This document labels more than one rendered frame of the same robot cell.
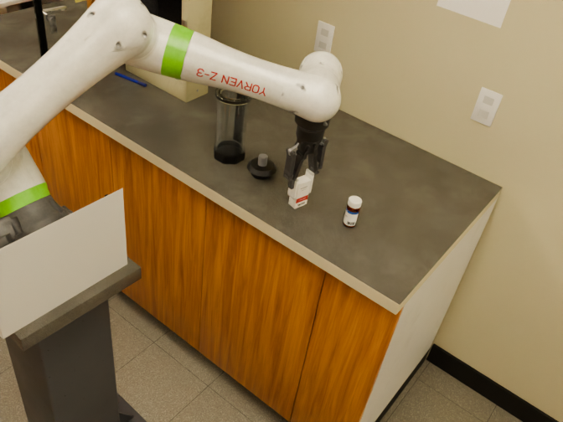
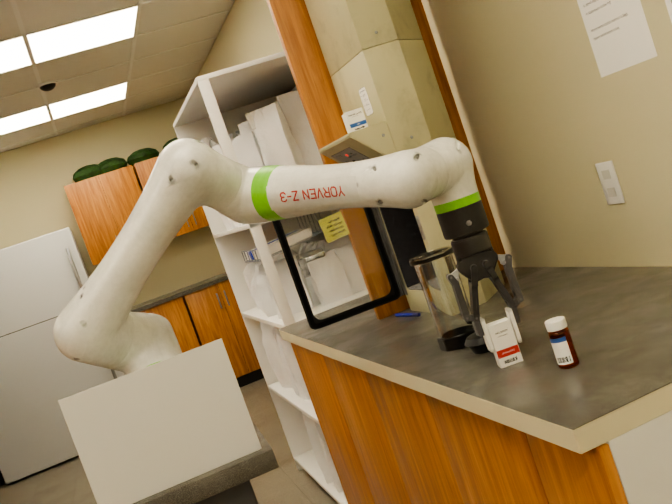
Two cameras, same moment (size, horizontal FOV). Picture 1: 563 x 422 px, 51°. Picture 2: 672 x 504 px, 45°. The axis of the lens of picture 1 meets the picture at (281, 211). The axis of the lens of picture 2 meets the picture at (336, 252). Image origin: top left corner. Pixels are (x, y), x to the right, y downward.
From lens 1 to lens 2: 110 cm
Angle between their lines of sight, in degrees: 52
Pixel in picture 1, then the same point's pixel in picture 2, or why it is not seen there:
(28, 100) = (113, 253)
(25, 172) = (155, 349)
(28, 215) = not seen: hidden behind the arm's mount
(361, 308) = (575, 480)
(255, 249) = (477, 447)
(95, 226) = (194, 384)
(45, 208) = not seen: hidden behind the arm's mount
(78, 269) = (185, 440)
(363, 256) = (560, 391)
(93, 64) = (156, 203)
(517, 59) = not seen: outside the picture
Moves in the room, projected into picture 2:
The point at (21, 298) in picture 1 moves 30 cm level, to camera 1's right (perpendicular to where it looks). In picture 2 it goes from (115, 463) to (211, 459)
